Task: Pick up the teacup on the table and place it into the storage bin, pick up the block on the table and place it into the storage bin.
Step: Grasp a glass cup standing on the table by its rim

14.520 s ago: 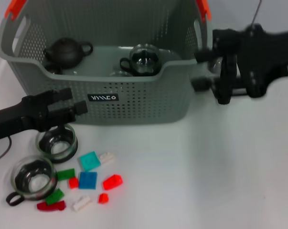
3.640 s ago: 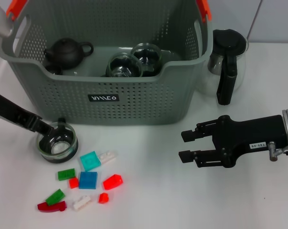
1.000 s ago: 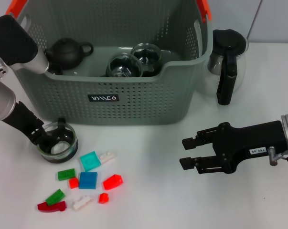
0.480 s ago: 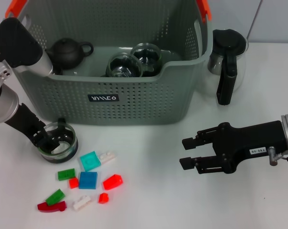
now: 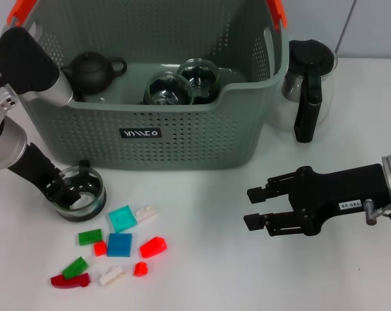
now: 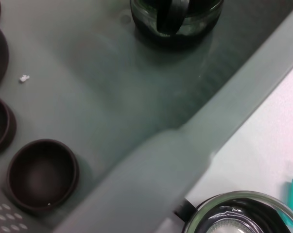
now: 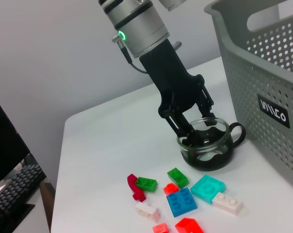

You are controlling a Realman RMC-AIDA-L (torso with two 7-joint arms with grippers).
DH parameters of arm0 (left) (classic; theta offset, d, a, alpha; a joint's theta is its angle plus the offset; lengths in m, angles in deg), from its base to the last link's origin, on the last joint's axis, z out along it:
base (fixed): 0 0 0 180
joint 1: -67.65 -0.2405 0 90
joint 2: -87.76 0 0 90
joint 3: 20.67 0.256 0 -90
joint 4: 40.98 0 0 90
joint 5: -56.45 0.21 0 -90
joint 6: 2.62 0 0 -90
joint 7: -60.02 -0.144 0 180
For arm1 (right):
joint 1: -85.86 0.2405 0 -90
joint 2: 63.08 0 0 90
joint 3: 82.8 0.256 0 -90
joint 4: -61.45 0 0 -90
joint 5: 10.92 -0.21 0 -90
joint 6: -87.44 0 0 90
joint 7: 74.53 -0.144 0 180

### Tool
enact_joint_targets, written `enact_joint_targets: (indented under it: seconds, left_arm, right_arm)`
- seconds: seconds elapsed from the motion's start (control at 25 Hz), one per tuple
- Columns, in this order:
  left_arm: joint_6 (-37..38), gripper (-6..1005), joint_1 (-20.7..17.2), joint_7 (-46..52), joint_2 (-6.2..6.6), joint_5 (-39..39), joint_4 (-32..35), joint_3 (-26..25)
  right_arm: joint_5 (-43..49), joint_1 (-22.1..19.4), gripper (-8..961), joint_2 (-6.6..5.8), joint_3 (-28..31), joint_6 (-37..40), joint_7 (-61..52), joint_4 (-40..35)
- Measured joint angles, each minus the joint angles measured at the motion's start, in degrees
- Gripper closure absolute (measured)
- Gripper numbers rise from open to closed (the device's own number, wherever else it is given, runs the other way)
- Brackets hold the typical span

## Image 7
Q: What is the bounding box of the teal square building brick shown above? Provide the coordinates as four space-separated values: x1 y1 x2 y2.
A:
190 175 226 204

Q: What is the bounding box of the green building brick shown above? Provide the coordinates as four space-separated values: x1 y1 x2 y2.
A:
134 177 158 194
167 167 189 189

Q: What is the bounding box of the blue square building brick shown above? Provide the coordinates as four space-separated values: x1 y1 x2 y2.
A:
166 188 198 218

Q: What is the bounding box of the white building brick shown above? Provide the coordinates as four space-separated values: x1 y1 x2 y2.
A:
135 201 161 223
212 191 244 216

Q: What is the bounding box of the dark red curved brick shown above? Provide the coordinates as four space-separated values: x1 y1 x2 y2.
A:
127 173 147 202

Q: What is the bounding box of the grey perforated storage basket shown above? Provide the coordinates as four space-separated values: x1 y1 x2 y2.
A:
203 0 293 189

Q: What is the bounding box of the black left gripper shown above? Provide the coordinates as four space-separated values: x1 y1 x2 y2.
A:
138 38 217 148

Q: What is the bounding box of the black computer keyboard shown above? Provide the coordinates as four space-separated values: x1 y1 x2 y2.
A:
0 164 47 226

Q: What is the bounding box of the glass teacup black sleeve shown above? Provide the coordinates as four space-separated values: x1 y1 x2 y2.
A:
176 117 246 172

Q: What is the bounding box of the small orange sloped brick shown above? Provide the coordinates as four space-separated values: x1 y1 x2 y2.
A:
153 222 169 233

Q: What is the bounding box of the black monitor stand base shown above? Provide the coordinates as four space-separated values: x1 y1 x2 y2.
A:
0 203 35 233

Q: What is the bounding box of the large orange sloped brick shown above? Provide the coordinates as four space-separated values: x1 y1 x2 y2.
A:
174 217 205 233

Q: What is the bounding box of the black computer monitor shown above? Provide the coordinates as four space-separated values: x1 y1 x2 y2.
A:
0 91 31 192

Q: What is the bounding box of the small orange square brick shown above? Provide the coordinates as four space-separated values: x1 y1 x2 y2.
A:
163 183 180 195

